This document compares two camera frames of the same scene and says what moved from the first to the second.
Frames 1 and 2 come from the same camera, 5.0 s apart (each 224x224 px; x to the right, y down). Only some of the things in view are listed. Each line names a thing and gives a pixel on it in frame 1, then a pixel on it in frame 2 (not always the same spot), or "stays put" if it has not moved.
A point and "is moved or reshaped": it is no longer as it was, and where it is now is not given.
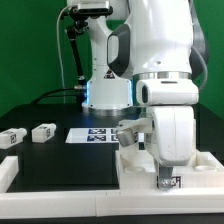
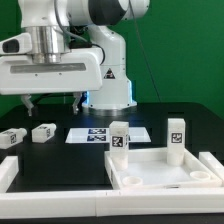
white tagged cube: x=43 y=133 stays put
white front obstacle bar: x=112 y=202 stays put
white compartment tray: x=136 y=170 is moved or reshaped
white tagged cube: x=11 y=137 stays put
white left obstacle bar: x=9 y=168 stays put
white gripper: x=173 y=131 → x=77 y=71
